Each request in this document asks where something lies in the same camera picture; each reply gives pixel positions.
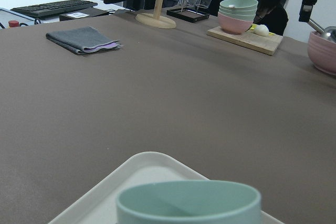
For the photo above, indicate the green cup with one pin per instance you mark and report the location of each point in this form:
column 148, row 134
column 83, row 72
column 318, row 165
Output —
column 189, row 201

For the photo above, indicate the wooden mug tree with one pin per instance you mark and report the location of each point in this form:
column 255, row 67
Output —
column 155, row 19

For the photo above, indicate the black wine glass rack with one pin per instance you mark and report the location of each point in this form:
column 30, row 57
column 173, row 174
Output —
column 188, row 14

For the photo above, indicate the pink small bowl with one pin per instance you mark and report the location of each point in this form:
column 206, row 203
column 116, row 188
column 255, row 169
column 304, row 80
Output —
column 232, row 25

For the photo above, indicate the folded grey cloth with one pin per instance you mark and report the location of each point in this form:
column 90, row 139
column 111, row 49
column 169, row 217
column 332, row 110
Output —
column 82, row 41

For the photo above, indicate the wooden cutting board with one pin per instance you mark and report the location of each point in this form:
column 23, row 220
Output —
column 266, row 45

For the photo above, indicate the stacked green bowls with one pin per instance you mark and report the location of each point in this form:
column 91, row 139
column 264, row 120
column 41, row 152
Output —
column 239, row 9

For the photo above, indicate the black keyboard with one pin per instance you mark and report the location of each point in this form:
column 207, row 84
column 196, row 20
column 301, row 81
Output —
column 53, row 8

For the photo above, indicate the person in black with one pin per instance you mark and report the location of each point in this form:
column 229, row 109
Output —
column 271, row 14

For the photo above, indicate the pink ribbed bowl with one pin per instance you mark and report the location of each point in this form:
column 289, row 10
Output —
column 321, row 52

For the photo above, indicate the silver metal ladle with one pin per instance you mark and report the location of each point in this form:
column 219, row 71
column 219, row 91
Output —
column 327, row 33

